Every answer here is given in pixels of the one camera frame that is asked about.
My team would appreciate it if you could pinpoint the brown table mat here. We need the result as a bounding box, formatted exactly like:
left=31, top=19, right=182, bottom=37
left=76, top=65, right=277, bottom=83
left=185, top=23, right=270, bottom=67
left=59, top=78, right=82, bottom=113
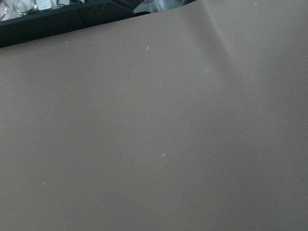
left=0, top=0, right=308, bottom=231

